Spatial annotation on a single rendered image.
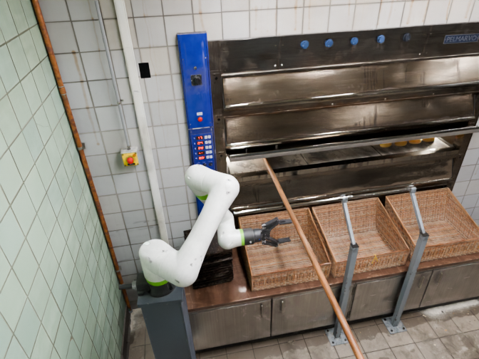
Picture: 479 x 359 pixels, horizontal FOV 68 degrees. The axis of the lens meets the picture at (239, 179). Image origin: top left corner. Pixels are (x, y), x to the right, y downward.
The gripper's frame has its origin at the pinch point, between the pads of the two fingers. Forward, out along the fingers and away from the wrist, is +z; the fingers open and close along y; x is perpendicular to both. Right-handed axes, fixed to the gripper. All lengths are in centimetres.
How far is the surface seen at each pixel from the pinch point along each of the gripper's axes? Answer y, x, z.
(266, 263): 60, -34, -4
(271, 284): 57, -12, -6
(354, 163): 1, -63, 69
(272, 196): 21, -61, 7
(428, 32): -87, -65, 104
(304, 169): 1, -62, 30
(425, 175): 20, -62, 131
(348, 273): 47, -2, 44
